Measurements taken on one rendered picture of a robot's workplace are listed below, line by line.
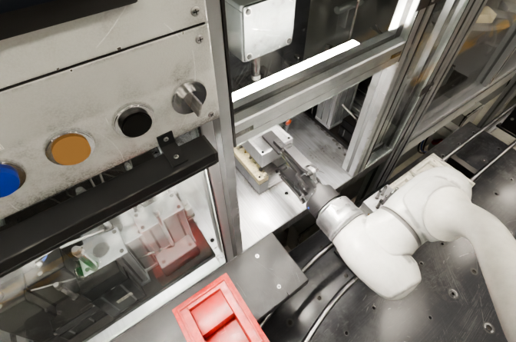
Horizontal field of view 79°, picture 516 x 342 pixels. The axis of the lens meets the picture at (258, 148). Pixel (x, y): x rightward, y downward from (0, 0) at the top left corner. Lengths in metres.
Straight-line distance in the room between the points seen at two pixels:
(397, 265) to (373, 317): 0.40
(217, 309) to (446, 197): 0.48
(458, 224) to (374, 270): 0.16
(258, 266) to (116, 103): 0.55
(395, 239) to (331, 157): 0.38
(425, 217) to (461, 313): 0.52
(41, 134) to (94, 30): 0.10
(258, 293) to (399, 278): 0.30
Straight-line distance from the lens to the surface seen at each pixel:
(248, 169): 0.83
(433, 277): 1.13
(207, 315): 0.71
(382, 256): 0.64
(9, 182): 0.34
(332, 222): 0.67
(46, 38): 0.28
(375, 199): 0.88
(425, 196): 0.66
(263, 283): 0.76
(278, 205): 0.84
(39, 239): 0.36
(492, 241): 0.56
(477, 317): 1.15
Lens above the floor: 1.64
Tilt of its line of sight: 50 degrees down
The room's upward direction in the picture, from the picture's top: straight up
